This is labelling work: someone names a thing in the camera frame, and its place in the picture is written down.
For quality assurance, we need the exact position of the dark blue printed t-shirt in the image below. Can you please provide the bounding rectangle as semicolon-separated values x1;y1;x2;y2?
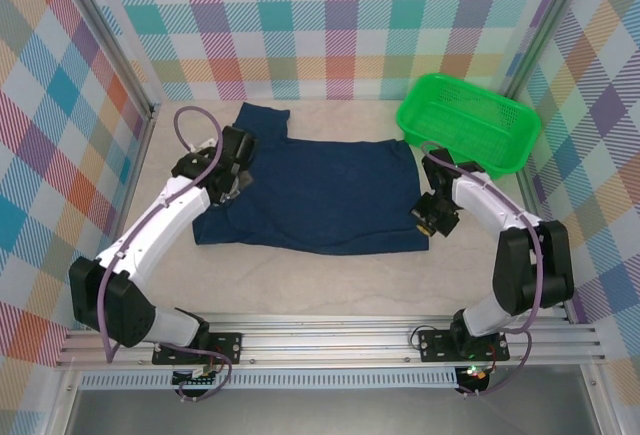
192;102;431;257

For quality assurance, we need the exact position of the green plastic basket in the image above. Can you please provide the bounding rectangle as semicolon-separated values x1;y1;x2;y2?
395;73;542;181

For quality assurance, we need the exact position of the grey metal panel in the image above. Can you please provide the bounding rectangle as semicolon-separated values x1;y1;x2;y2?
64;387;601;435

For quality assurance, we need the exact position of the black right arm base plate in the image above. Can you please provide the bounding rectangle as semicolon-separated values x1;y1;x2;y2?
417;328;511;364

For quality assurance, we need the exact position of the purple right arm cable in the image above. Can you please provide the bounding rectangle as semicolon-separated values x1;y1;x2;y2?
421;140;544;397

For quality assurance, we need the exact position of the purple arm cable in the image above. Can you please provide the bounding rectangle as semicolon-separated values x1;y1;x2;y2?
98;105;235;403
421;140;544;397

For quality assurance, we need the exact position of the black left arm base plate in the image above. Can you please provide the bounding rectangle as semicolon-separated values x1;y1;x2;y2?
152;330;244;367

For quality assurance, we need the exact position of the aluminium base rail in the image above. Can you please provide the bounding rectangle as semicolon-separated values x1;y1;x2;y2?
54;314;609;369

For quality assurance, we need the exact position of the aluminium corner post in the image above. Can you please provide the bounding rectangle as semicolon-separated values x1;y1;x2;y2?
502;0;599;101
49;0;164;119

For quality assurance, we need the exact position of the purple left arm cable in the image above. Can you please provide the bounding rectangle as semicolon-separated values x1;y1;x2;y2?
98;105;235;403

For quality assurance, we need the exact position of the white slotted cable duct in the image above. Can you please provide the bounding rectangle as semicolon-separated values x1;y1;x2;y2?
78;372;459;390

